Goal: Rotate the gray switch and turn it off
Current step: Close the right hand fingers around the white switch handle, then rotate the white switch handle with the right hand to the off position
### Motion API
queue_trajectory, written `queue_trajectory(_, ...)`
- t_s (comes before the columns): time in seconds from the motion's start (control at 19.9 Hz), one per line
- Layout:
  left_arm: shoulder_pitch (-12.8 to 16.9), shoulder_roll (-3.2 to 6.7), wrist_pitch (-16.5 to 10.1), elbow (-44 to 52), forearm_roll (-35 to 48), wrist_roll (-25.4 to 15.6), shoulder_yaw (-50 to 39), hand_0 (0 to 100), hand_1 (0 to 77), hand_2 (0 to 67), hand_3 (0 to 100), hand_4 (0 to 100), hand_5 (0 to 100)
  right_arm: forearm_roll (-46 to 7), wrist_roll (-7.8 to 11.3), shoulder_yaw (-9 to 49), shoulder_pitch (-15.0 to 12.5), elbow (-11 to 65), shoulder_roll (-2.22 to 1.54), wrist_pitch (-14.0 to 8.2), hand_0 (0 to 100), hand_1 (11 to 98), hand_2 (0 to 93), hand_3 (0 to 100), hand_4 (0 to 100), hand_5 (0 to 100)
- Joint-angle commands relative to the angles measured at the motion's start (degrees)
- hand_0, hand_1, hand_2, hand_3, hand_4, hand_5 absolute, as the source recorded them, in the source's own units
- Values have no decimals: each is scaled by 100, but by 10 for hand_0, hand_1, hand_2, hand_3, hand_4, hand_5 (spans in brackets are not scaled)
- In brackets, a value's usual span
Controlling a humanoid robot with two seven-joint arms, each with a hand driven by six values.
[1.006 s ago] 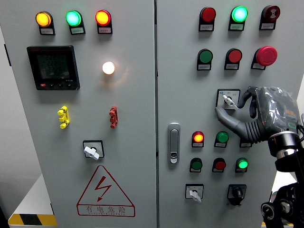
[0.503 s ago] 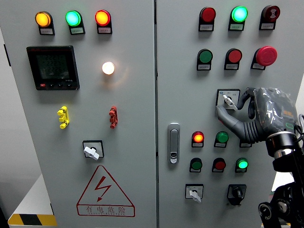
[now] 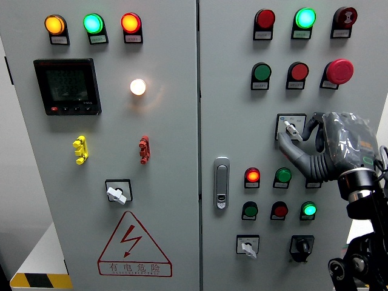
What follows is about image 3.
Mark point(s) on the red-orange lit lamp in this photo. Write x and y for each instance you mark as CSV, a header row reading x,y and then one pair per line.
x,y
131,22

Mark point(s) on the large red stop button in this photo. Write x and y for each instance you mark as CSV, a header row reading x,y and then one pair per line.
x,y
339,71

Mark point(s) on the small red lit lamp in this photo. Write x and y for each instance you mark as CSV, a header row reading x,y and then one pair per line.
x,y
252,175

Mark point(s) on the silver door lock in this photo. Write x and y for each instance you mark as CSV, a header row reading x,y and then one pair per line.
x,y
221,182

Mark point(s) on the small dark red lamp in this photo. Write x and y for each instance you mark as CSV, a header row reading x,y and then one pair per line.
x,y
312,185

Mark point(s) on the small green domed button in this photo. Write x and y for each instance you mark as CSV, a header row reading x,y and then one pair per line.
x,y
283,175

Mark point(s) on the black yellow striped tape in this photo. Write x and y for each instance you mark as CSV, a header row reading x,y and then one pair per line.
x,y
38,280

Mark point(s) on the small green push button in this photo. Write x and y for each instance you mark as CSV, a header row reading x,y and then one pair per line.
x,y
250,210

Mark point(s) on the yellow round lamp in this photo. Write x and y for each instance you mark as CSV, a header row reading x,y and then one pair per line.
x,y
54,24

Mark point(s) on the red warning triangle sign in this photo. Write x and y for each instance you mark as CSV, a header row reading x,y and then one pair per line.
x,y
130,238

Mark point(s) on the small red push button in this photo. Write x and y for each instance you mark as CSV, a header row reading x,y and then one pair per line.
x,y
280,210

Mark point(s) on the dark red buzzer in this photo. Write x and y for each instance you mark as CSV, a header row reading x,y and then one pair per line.
x,y
345,16

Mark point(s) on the pale grey cabinet door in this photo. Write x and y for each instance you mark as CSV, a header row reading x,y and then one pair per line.
x,y
169,136
236,127

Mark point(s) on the black cabinet hinge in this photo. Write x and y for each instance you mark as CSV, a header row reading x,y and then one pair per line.
x,y
9,71
66,266

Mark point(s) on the black display meter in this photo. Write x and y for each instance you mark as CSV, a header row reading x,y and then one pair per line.
x,y
67,86

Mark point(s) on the small green lit lamp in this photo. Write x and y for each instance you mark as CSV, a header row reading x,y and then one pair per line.
x,y
308,209

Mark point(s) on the white round lamp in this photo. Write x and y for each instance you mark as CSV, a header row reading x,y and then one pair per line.
x,y
138,86

